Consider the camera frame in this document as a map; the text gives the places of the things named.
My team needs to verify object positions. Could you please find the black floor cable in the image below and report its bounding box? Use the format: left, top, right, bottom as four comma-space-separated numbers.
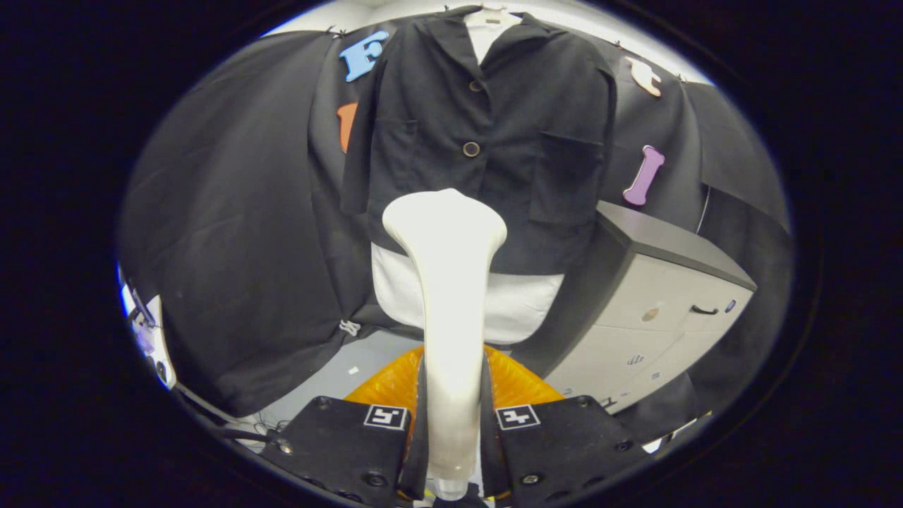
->
175, 388, 291, 454

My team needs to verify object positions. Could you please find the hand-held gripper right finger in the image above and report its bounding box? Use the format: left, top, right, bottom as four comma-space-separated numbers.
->
482, 344, 650, 504

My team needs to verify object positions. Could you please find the grey cabinet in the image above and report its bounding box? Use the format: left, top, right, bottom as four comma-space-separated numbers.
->
511, 200, 758, 416

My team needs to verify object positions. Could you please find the white shirt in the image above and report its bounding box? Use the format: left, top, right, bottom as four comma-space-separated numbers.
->
370, 8, 565, 346

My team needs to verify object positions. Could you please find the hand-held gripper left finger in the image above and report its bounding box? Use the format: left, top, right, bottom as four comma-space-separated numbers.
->
257, 344, 428, 506

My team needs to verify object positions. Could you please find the black suit jacket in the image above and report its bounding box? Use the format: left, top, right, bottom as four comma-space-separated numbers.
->
341, 6, 618, 277

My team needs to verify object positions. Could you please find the white clothes hanger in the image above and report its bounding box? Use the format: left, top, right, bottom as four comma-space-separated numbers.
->
466, 2, 523, 29

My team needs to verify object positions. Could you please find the black backdrop cloth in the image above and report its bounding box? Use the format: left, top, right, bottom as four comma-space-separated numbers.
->
116, 14, 792, 445

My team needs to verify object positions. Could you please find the white equipment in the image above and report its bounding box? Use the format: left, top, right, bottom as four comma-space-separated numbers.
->
116, 265, 178, 390

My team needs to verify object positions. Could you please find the white garment steamer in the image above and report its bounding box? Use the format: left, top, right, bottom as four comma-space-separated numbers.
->
382, 188, 509, 502

